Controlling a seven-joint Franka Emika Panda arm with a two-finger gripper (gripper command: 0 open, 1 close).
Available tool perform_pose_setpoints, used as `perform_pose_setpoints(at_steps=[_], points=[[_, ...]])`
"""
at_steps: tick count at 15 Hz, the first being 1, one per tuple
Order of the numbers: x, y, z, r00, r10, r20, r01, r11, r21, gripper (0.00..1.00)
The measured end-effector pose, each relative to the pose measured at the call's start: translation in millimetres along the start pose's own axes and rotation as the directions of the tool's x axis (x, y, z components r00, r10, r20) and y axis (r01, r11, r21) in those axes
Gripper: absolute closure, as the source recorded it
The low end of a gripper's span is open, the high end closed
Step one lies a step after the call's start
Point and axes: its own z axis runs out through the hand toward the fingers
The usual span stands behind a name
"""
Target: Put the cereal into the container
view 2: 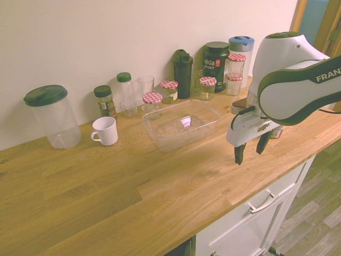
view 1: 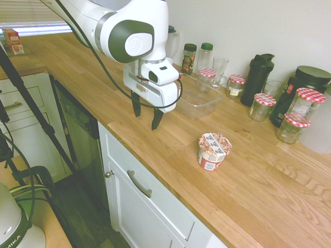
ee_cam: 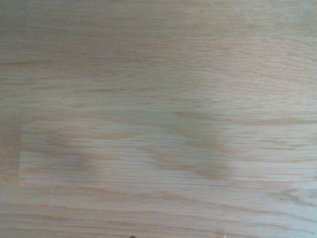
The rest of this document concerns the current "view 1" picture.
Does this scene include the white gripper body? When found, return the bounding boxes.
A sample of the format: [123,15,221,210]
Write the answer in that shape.
[123,64,180,114]

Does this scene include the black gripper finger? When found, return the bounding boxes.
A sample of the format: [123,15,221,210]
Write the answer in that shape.
[151,107,164,131]
[130,90,142,118]

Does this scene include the cereal cup with foil lid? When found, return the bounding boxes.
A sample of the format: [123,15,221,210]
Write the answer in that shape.
[197,132,233,172]

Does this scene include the clear plastic container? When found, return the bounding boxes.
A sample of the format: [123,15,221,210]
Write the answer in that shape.
[175,73,224,120]

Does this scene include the spice jar with dark lid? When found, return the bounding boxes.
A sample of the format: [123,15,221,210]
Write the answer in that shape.
[180,43,198,76]

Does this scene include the empty jar red checkered lid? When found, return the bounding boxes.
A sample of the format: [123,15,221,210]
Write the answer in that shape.
[248,93,277,122]
[285,87,327,123]
[198,68,217,94]

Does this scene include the clear pitcher with green lid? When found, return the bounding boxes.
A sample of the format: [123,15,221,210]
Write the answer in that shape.
[165,25,180,63]

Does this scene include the dark dishwasher front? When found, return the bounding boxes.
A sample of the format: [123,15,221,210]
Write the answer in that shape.
[49,73,112,215]

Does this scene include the clear bottle with green lid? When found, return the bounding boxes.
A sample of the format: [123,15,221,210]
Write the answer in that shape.
[197,42,214,75]

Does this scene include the tall clear glass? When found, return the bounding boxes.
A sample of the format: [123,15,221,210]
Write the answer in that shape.
[210,56,230,90]

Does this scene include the labelled jar red checkered lid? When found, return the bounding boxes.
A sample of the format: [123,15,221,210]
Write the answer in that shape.
[225,74,247,100]

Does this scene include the white kitchen cabinet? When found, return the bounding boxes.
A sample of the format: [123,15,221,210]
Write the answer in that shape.
[97,121,230,248]

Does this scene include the dark shaker bottle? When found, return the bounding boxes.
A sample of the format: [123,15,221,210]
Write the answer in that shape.
[240,53,276,107]

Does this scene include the white drawer cabinet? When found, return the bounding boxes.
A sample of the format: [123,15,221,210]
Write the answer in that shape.
[0,71,73,183]

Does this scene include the short clear drinking glass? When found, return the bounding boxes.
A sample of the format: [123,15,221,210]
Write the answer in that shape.
[263,79,285,102]

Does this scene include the brushed metal drawer pull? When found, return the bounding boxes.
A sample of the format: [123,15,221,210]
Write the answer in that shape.
[3,101,23,111]

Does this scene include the faceted jar red checkered lid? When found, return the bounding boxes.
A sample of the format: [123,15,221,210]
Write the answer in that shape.
[275,113,311,145]

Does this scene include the red and white carton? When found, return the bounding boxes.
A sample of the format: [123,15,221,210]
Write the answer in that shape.
[2,28,25,56]

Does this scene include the white window blind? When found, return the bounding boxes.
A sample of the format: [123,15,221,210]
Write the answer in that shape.
[0,0,71,27]

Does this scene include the black protein powder tub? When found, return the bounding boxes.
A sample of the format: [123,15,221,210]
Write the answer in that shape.
[268,65,331,129]

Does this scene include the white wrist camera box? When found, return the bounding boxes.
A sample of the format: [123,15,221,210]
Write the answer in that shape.
[141,62,180,86]

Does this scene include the metal drawer handle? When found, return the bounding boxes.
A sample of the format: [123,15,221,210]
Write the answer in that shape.
[126,170,153,199]

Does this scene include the black camera tripod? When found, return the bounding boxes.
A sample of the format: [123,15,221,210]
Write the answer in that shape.
[0,43,79,172]

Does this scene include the black and green cable bundle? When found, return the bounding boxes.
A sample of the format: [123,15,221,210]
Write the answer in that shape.
[0,129,56,233]

